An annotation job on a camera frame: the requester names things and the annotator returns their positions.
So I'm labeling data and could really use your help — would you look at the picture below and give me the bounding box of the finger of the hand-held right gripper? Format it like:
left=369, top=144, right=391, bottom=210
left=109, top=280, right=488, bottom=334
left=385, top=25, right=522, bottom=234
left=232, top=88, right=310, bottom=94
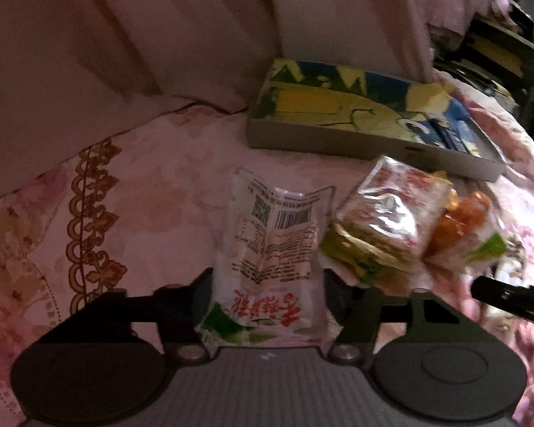
left=471, top=276, right=534, bottom=334

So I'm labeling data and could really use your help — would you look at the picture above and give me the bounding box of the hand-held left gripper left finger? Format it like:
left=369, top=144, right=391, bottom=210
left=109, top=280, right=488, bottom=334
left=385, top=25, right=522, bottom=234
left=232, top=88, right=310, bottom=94
left=40, top=268, right=216, bottom=364

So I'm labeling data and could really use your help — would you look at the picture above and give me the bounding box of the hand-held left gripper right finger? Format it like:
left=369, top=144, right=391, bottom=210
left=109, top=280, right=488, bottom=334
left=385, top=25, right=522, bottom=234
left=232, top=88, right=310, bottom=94
left=324, top=270, right=487, bottom=366

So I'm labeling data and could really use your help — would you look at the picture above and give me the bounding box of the green yellow snack packet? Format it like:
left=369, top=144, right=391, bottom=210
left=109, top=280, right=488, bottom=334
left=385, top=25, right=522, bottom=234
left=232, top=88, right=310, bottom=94
left=318, top=222, right=423, bottom=288

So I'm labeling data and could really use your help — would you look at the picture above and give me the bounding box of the white barcode snack packet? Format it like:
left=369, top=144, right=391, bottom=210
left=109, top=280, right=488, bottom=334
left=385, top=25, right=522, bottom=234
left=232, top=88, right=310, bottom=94
left=195, top=167, right=334, bottom=348

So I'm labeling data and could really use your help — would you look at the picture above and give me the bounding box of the orange chicken snack packet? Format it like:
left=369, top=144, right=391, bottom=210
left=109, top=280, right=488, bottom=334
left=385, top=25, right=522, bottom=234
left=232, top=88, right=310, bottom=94
left=423, top=191, right=508, bottom=272

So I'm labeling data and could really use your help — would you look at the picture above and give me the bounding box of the red print clear snack packet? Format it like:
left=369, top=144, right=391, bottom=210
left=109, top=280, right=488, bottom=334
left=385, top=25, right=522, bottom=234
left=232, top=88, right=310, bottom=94
left=334, top=155, right=455, bottom=272

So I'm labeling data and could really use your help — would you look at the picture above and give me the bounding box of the cartoon print cardboard box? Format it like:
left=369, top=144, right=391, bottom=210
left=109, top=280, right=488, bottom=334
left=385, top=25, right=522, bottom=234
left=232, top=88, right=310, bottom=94
left=245, top=58, right=508, bottom=183

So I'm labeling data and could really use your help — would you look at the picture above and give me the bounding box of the pink floral bed sheet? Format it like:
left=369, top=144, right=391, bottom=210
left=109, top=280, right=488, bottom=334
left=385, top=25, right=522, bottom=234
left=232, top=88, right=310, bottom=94
left=0, top=71, right=534, bottom=419

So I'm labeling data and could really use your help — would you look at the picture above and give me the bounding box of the dark shelf unit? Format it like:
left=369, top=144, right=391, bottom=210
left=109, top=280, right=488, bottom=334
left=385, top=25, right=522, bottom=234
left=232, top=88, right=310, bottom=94
left=436, top=0, right=534, bottom=134

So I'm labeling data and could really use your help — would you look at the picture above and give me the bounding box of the pink curtain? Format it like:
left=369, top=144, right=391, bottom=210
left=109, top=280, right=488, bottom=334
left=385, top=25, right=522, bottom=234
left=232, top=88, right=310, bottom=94
left=0, top=0, right=437, bottom=214

